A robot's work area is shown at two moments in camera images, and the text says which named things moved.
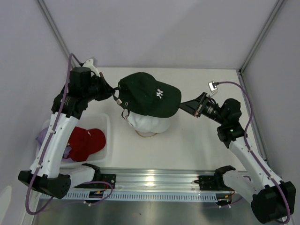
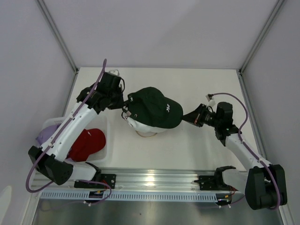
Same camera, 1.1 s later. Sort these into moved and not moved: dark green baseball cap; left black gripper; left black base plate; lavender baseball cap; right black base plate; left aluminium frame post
Moved: left black gripper; dark green baseball cap
Not moved: left aluminium frame post; right black base plate; left black base plate; lavender baseball cap
